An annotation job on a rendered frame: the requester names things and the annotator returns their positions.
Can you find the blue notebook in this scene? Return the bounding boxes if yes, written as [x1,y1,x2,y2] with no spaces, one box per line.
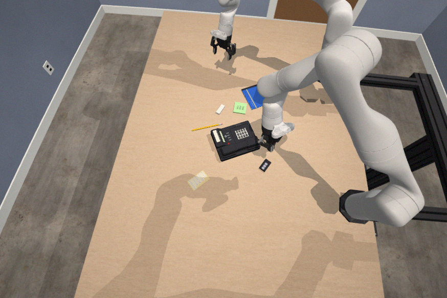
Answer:
[241,85,264,110]

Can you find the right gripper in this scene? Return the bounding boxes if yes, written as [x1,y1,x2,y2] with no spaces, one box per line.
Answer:
[210,35,236,61]

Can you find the green sticky note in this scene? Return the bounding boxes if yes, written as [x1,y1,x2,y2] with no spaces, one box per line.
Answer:
[233,102,247,114]

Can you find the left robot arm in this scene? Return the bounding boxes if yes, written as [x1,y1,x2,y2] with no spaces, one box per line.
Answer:
[257,29,424,227]

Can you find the black desk phone body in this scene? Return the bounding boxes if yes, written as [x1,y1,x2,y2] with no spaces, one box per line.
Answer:
[211,121,260,162]

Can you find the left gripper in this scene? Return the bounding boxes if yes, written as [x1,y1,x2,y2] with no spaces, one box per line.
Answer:
[257,124,283,152]

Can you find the black telephone handset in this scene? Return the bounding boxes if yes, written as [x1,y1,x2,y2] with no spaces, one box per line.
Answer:
[221,136,259,156]

